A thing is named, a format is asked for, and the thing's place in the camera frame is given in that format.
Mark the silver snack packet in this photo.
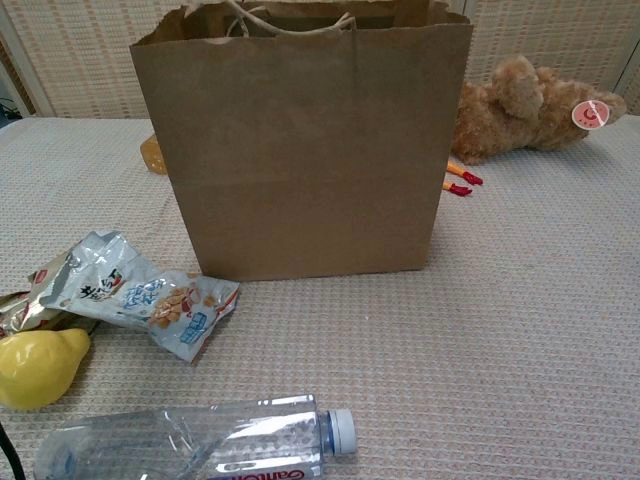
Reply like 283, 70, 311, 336
38, 229, 241, 365

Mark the transparent plastic water bottle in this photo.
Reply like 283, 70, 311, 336
33, 393, 358, 480

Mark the brown snack packet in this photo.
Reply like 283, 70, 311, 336
0, 249, 101, 341

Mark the yellow pear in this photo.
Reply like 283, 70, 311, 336
0, 327, 92, 412

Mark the brown paper shopping bag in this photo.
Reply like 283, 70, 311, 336
129, 0, 474, 283

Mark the yellow rubber chicken toy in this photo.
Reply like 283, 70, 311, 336
442, 159, 485, 199

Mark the beige woven tablecloth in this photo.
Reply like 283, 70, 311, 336
0, 117, 640, 480

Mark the brown teddy bear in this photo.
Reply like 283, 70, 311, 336
452, 53, 629, 166

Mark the woven folding screen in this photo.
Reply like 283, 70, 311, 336
0, 0, 640, 121

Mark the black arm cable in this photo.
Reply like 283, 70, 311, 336
0, 422, 26, 480

